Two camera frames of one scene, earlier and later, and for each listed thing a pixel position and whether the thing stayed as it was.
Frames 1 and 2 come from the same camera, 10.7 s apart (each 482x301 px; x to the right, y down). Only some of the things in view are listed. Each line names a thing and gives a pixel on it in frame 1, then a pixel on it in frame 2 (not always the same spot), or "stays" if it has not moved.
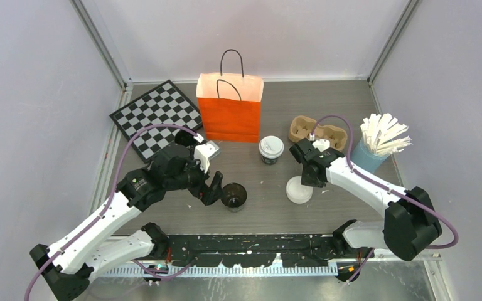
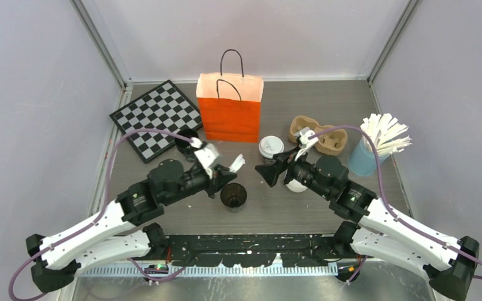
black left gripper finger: x=214 y=189 -> x=221 y=175
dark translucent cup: x=233 y=195 stays
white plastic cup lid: x=271 y=147 stays
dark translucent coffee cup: x=269 y=161 stays
